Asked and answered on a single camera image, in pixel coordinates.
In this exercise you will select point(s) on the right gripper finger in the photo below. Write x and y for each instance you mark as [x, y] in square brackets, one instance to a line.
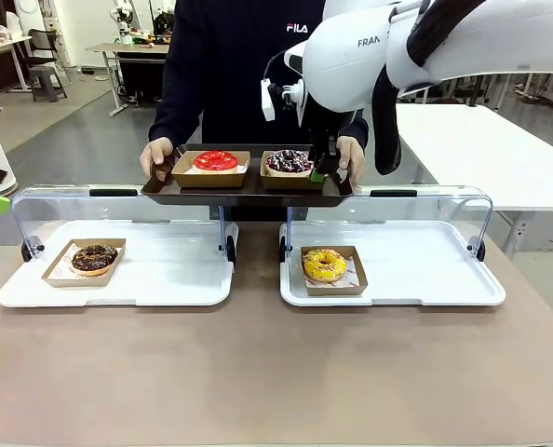
[333, 156]
[317, 173]

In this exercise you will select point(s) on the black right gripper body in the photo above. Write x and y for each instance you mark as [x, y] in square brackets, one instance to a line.
[320, 125]

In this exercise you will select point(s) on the brown cardboard donut box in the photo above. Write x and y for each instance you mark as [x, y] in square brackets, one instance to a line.
[334, 291]
[286, 182]
[78, 282]
[209, 180]

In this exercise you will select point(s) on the chocolate donut colourful sprinkles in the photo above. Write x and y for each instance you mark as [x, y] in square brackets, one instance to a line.
[279, 163]

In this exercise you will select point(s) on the dark brown serving tray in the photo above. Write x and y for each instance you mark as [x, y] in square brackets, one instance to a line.
[239, 195]

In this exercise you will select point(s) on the red glazed donut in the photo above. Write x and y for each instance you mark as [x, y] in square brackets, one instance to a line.
[206, 163]

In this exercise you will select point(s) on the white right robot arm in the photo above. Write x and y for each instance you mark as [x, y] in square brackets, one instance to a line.
[341, 70]

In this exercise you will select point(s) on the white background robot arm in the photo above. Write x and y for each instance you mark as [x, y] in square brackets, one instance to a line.
[122, 21]

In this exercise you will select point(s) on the person right forearm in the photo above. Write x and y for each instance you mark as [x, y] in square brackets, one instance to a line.
[174, 116]

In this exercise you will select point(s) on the person left forearm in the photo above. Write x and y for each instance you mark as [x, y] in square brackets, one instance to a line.
[360, 130]

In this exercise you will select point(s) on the person torso dark sweater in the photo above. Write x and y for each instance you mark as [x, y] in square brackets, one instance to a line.
[239, 84]

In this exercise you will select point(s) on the yellow glazed sprinkled donut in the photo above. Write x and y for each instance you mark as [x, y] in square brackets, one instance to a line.
[316, 267]

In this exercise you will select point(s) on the chocolate donut fine sprinkles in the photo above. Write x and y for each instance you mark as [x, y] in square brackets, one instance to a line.
[83, 261]

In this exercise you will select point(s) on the person left hand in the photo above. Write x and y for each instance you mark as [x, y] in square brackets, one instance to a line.
[351, 158]

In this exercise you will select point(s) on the person right hand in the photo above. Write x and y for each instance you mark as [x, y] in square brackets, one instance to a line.
[157, 156]

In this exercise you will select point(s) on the white printed paper liner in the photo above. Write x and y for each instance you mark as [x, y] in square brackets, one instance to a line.
[189, 170]
[349, 279]
[62, 270]

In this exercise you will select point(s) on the clear plastic display lid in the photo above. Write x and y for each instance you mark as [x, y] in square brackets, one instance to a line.
[118, 205]
[421, 205]

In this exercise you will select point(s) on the grey plastic step stool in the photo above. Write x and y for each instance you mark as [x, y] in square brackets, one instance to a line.
[46, 81]

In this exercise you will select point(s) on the small white table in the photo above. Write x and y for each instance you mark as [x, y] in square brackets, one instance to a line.
[2, 44]

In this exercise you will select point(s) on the black office chair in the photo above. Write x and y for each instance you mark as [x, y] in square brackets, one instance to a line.
[41, 46]

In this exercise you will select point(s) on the white plastic display tray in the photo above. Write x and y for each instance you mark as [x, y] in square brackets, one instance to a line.
[165, 279]
[421, 274]

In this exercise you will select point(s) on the white plastic bag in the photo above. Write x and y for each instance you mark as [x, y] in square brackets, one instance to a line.
[6, 28]

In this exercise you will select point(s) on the large white table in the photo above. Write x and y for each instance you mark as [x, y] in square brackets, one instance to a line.
[490, 149]

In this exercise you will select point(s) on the grey desk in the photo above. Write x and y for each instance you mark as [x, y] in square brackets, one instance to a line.
[118, 47]

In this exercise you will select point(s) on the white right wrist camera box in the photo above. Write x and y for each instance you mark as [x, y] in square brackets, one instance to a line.
[268, 100]

